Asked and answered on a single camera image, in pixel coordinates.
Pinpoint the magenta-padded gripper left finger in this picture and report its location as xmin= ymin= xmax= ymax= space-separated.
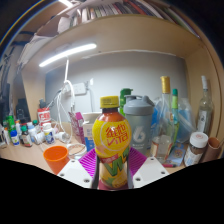
xmin=57 ymin=147 xmax=101 ymax=189

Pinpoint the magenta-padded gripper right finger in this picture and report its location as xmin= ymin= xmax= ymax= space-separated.
xmin=126 ymin=146 xmax=170 ymax=189

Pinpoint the yellow drink bottle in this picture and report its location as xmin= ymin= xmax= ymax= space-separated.
xmin=91 ymin=95 xmax=133 ymax=190

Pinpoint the orange plastic cup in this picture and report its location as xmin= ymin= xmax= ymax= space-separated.
xmin=42 ymin=145 xmax=71 ymax=176

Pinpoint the flat round red coaster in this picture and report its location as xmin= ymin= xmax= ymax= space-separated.
xmin=97 ymin=179 xmax=108 ymax=191

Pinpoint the clear gold-capped glass bottle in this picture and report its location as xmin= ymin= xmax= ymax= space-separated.
xmin=150 ymin=75 xmax=174 ymax=163

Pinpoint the white and blue box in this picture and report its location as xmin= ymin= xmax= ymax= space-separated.
xmin=81 ymin=111 xmax=103 ymax=153

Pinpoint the magenta carton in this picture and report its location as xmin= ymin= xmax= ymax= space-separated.
xmin=68 ymin=111 xmax=86 ymax=145

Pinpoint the white blue-label bottle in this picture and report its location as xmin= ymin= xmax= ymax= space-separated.
xmin=42 ymin=122 xmax=56 ymax=145

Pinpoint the grey shaker bottle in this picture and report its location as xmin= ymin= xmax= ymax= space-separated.
xmin=123 ymin=94 xmax=155 ymax=156

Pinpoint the brown jar with white lid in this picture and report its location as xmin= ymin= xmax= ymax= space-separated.
xmin=183 ymin=131 xmax=209 ymax=167

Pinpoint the clear green-capped bottle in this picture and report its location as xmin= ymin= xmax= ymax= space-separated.
xmin=170 ymin=88 xmax=180 ymax=144

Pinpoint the red and white canister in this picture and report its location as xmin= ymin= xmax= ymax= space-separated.
xmin=37 ymin=107 xmax=52 ymax=126

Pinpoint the blue plastic bag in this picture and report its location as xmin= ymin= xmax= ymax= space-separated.
xmin=149 ymin=96 xmax=198 ymax=144

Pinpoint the brown mug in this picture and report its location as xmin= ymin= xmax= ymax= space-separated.
xmin=201 ymin=136 xmax=223 ymax=163

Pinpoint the white bottle with blue lid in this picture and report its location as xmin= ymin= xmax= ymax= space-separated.
xmin=9 ymin=129 xmax=21 ymax=147

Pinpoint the clear white-capped glass bottle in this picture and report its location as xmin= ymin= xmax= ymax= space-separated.
xmin=196 ymin=75 xmax=214 ymax=135

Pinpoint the tall green bottle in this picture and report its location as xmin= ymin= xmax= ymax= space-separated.
xmin=119 ymin=87 xmax=134 ymax=118

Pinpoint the green plastic jar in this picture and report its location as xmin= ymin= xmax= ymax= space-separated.
xmin=6 ymin=114 xmax=17 ymax=131

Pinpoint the white LED light bar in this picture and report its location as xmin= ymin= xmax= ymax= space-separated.
xmin=38 ymin=42 xmax=98 ymax=68

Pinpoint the white cable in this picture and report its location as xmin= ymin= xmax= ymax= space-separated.
xmin=54 ymin=58 xmax=88 ymax=158

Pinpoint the white wall power socket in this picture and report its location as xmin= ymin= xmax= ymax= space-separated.
xmin=71 ymin=82 xmax=88 ymax=96

